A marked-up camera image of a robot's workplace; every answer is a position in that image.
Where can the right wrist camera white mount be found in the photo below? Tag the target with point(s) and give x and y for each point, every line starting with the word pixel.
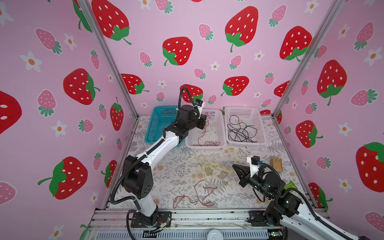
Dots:
pixel 255 163

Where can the clear plastic bag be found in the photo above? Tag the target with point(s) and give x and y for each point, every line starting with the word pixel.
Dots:
pixel 138 153

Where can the aluminium corner post right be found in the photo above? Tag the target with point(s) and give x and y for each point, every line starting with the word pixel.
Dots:
pixel 322 31

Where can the white basket middle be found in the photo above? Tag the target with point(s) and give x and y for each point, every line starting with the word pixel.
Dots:
pixel 212 137

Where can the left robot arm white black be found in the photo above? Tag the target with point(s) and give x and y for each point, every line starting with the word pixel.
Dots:
pixel 136 181

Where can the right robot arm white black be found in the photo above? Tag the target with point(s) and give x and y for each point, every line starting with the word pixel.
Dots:
pixel 289 208

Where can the green wipes packet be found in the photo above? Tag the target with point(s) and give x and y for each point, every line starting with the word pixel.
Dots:
pixel 290 185

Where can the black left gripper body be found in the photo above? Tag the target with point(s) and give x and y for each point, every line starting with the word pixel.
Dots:
pixel 196 123

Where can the aluminium corner post left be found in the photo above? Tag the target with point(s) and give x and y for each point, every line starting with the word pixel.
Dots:
pixel 108 22

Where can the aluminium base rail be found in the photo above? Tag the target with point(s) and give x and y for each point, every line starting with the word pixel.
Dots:
pixel 185 224

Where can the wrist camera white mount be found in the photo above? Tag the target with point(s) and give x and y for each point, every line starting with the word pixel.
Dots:
pixel 198 105
pixel 255 163

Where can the white basket right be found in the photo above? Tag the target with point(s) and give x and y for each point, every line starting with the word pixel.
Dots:
pixel 244 127

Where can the aluminium corner post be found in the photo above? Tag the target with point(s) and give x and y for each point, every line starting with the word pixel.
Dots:
pixel 322 31
pixel 108 22

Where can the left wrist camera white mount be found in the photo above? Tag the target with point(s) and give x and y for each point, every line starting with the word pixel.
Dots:
pixel 198 105

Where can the teal plastic basket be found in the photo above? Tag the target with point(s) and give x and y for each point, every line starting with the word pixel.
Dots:
pixel 161 118

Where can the white basket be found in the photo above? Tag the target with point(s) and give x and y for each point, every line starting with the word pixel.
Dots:
pixel 244 127
pixel 212 137

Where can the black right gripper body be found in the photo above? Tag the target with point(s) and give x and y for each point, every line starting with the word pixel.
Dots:
pixel 254 182

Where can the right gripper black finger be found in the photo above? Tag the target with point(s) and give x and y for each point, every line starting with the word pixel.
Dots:
pixel 243 177
pixel 241 169

